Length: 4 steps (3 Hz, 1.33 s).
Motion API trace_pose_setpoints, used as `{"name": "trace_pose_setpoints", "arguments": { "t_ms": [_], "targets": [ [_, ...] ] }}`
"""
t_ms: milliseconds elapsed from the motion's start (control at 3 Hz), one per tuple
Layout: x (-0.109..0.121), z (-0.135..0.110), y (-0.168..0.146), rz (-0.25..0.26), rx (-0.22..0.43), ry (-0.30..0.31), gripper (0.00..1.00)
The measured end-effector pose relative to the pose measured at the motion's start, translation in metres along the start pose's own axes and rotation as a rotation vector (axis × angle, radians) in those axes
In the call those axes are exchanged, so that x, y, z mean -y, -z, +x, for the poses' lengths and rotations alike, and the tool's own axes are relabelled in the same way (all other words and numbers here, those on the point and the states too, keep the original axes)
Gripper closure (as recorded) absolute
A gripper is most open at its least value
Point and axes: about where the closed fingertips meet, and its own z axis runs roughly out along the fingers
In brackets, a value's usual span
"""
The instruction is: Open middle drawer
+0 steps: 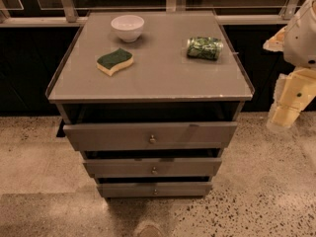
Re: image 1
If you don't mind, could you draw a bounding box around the grey drawer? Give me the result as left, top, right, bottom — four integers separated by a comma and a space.
98, 182, 212, 198
64, 121, 237, 151
84, 158, 221, 178

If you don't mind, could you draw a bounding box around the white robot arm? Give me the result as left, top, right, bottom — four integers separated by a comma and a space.
263, 0, 316, 132

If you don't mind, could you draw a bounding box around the grey drawer cabinet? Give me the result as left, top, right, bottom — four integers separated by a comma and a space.
46, 11, 254, 187

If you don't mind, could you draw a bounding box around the green patterned can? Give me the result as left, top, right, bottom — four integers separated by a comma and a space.
187, 37, 223, 61

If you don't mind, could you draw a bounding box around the white ceramic bowl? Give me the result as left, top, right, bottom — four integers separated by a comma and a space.
111, 15, 144, 42

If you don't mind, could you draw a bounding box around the green yellow sponge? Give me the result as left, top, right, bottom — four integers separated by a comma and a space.
97, 48, 133, 76

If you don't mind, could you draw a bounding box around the metal railing frame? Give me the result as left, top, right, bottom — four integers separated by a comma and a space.
0, 0, 305, 27

